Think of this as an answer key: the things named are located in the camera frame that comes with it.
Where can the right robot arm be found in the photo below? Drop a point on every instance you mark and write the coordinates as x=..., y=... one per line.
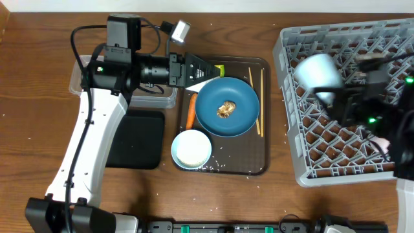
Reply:
x=397, y=128

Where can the dark blue plate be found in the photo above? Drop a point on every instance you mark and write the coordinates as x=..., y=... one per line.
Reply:
x=218, y=91

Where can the blue and white cup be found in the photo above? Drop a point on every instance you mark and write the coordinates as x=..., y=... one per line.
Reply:
x=318, y=71

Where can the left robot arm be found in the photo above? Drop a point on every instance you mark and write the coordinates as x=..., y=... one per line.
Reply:
x=116, y=69

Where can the black plastic bin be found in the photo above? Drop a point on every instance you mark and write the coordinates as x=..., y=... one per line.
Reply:
x=137, y=143

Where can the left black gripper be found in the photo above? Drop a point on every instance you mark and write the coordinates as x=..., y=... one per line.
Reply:
x=183, y=79

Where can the pink and white cup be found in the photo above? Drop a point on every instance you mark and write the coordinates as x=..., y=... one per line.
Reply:
x=381, y=142

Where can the clear plastic bin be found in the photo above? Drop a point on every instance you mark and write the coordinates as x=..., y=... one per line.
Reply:
x=139, y=97

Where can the dark brown serving tray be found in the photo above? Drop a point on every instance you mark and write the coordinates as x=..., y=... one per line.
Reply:
x=249, y=153

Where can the brown food scrap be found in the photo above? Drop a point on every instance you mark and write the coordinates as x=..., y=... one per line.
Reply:
x=226, y=109

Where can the crumpled white napkin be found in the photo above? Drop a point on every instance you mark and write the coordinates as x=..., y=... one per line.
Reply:
x=197, y=87

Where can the orange carrot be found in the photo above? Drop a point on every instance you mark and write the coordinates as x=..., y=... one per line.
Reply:
x=191, y=112

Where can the light blue rice bowl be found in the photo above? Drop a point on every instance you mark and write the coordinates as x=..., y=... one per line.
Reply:
x=191, y=149

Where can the grey dishwasher rack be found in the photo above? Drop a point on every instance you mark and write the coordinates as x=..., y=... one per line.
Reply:
x=322, y=152

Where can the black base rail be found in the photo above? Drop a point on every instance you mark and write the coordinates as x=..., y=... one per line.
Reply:
x=169, y=227

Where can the green foil snack wrapper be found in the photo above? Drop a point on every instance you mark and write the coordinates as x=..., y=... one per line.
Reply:
x=222, y=70

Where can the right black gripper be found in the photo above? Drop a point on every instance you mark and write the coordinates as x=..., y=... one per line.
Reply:
x=346, y=98

